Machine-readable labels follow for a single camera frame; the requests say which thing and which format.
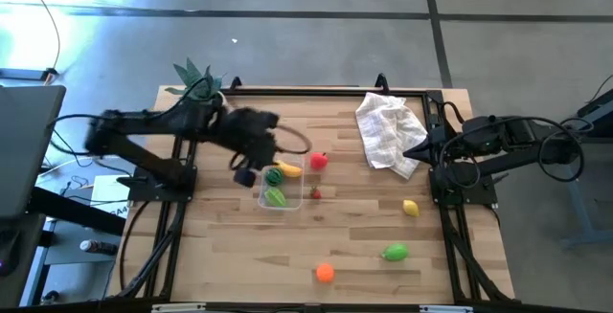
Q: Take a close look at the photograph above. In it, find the dark green toy watermelon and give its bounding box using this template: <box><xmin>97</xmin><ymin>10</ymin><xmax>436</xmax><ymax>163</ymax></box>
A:
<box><xmin>264</xmin><ymin>168</ymin><xmax>284</xmax><ymax>188</ymax></box>

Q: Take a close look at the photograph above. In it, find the red toy apple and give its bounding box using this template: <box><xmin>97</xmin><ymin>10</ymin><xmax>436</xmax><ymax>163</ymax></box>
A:
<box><xmin>309</xmin><ymin>151</ymin><xmax>329</xmax><ymax>171</ymax></box>

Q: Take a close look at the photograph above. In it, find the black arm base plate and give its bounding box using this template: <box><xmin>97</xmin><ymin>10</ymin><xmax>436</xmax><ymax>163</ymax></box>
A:
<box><xmin>117</xmin><ymin>165</ymin><xmax>197</xmax><ymax>204</ymax></box>
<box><xmin>428</xmin><ymin>164</ymin><xmax>499</xmax><ymax>207</ymax></box>

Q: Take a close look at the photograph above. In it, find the white plastic edge strip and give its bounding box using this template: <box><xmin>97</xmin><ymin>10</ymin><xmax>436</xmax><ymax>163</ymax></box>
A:
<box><xmin>420</xmin><ymin>304</ymin><xmax>474</xmax><ymax>313</ymax></box>
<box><xmin>151</xmin><ymin>302</ymin><xmax>207</xmax><ymax>313</ymax></box>

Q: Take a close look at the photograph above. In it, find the black curved table-side cable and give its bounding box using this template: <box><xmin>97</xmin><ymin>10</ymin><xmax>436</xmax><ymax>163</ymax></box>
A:
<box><xmin>118</xmin><ymin>200</ymin><xmax>152</xmax><ymax>291</ymax></box>

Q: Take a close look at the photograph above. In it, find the grey side table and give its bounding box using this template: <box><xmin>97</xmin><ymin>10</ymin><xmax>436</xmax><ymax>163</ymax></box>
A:
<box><xmin>0</xmin><ymin>84</ymin><xmax>67</xmax><ymax>219</ymax></box>

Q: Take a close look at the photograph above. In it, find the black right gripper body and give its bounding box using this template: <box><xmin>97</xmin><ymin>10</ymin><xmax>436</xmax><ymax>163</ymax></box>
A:
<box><xmin>429</xmin><ymin>125</ymin><xmax>464</xmax><ymax>167</ymax></box>

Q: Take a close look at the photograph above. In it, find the right arm thick base cable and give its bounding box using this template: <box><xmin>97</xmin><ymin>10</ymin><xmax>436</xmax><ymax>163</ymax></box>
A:
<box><xmin>538</xmin><ymin>116</ymin><xmax>586</xmax><ymax>183</ymax></box>

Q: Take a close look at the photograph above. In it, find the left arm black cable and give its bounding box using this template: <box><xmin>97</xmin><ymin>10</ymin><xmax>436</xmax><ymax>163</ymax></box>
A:
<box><xmin>275</xmin><ymin>123</ymin><xmax>313</xmax><ymax>156</ymax></box>

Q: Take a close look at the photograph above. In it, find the white paper sheet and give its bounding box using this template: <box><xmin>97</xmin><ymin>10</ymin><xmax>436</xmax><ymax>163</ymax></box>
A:
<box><xmin>89</xmin><ymin>174</ymin><xmax>130</xmax><ymax>218</ymax></box>

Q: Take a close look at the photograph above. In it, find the thin floor cable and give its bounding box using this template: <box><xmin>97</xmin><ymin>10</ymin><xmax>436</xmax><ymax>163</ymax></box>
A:
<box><xmin>18</xmin><ymin>0</ymin><xmax>61</xmax><ymax>73</ymax></box>

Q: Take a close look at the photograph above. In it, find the clear plastic container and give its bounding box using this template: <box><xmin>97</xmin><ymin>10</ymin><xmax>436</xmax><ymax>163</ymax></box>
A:
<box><xmin>257</xmin><ymin>153</ymin><xmax>306</xmax><ymax>211</ymax></box>

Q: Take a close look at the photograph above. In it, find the left arm thick base cable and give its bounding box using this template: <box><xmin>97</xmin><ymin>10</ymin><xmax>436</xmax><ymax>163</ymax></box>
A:
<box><xmin>47</xmin><ymin>113</ymin><xmax>104</xmax><ymax>159</ymax></box>

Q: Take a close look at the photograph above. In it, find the blue-grey metal stand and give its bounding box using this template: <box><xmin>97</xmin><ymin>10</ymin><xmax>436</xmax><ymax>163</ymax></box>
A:
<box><xmin>559</xmin><ymin>87</ymin><xmax>613</xmax><ymax>250</ymax></box>

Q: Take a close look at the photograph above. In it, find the snake plant in white pot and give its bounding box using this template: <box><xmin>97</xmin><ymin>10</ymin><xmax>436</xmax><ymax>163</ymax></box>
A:
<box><xmin>165</xmin><ymin>57</ymin><xmax>236</xmax><ymax>111</ymax></box>

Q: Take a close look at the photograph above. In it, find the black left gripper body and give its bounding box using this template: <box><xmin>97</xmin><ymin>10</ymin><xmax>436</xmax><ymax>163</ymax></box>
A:
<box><xmin>213</xmin><ymin>105</ymin><xmax>283</xmax><ymax>170</ymax></box>

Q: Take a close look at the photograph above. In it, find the green toy mango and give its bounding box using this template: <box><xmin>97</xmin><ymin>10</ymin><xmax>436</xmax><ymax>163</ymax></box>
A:
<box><xmin>380</xmin><ymin>242</ymin><xmax>411</xmax><ymax>263</ymax></box>

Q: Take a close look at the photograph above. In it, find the light green toy starfruit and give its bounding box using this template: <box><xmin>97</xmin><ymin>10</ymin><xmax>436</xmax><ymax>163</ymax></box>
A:
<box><xmin>263</xmin><ymin>187</ymin><xmax>288</xmax><ymax>209</ymax></box>

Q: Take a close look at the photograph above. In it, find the right arm black looped cable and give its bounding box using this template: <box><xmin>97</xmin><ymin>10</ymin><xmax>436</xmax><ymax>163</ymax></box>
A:
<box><xmin>437</xmin><ymin>125</ymin><xmax>480</xmax><ymax>190</ymax></box>

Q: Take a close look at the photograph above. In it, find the dark bottle with white cap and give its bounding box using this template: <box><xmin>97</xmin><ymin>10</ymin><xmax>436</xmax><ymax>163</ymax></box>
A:
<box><xmin>79</xmin><ymin>238</ymin><xmax>120</xmax><ymax>257</ymax></box>

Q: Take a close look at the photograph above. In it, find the arm thick base cable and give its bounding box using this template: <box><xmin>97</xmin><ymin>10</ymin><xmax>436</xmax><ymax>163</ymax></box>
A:
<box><xmin>538</xmin><ymin>116</ymin><xmax>586</xmax><ymax>183</ymax></box>
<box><xmin>47</xmin><ymin>113</ymin><xmax>104</xmax><ymax>159</ymax></box>

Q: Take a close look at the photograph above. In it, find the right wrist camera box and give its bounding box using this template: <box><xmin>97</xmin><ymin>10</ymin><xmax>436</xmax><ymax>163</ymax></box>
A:
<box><xmin>429</xmin><ymin>111</ymin><xmax>450</xmax><ymax>137</ymax></box>

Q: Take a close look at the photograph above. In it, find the orange toy pumpkin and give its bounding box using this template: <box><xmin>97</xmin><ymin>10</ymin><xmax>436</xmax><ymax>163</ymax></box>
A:
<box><xmin>315</xmin><ymin>262</ymin><xmax>336</xmax><ymax>284</ymax></box>

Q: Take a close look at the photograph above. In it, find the yellow toy banana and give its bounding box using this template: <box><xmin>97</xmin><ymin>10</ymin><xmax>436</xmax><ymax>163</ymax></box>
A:
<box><xmin>274</xmin><ymin>160</ymin><xmax>305</xmax><ymax>179</ymax></box>

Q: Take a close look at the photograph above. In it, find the white checked cloth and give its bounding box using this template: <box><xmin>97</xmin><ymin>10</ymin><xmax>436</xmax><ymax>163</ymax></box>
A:
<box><xmin>354</xmin><ymin>91</ymin><xmax>429</xmax><ymax>180</ymax></box>

